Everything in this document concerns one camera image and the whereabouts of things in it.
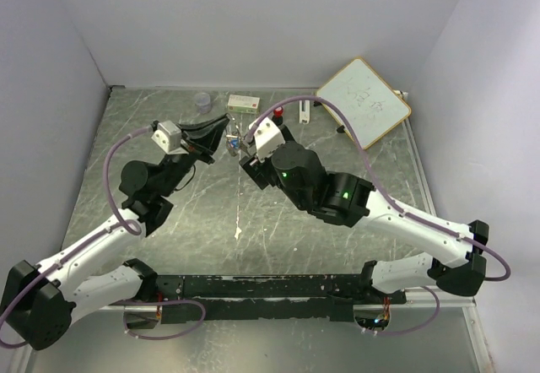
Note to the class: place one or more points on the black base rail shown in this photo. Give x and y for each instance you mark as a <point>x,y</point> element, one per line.
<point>242,298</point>

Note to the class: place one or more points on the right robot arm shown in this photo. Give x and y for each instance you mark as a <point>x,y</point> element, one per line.
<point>451,256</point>

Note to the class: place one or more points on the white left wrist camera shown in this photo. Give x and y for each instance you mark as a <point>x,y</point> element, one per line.
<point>167,136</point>

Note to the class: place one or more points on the red black stamp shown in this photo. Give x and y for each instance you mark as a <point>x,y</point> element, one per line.
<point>278,112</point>

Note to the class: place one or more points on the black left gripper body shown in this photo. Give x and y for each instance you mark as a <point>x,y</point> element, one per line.
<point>188,146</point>

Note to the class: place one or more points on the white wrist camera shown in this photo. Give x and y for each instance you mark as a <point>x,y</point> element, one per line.
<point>268,137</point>
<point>167,136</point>

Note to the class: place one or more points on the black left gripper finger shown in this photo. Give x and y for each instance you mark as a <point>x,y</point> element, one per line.
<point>218,123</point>
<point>220,134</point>

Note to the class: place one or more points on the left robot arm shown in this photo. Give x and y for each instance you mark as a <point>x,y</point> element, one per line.
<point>42,301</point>

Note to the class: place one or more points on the green white staple box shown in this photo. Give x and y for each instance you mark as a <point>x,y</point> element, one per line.
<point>243,104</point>

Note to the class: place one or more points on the white stapler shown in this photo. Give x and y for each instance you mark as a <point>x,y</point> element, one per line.
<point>304,112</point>

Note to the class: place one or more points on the clear jar of paperclips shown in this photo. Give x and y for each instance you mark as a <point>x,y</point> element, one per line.
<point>203,102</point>

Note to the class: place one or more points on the yellow framed whiteboard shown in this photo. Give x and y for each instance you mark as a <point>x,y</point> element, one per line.
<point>368,102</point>

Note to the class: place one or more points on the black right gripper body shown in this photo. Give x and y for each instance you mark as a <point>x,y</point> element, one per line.
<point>263,172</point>

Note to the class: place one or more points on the large metal keyring with clips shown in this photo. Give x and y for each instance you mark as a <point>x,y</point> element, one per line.
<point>233,137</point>

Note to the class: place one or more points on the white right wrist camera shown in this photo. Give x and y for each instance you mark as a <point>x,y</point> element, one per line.
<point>268,137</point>

